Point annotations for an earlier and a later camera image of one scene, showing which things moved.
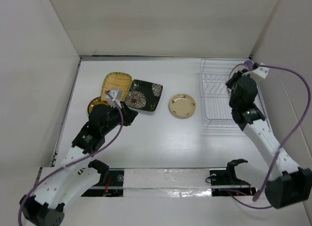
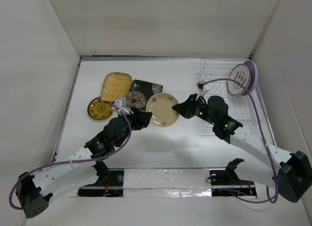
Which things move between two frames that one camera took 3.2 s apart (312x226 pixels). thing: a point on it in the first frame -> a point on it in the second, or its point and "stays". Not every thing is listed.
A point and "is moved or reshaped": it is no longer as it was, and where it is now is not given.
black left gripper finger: [128, 115] -> [143, 115]
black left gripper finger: [128, 118] -> [140, 122]
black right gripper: [236, 76] -> [186, 107]
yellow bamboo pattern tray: [116, 80] stays
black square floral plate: [143, 95] stays
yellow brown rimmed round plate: [98, 109] stays
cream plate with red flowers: [182, 105] is moved or reshaped
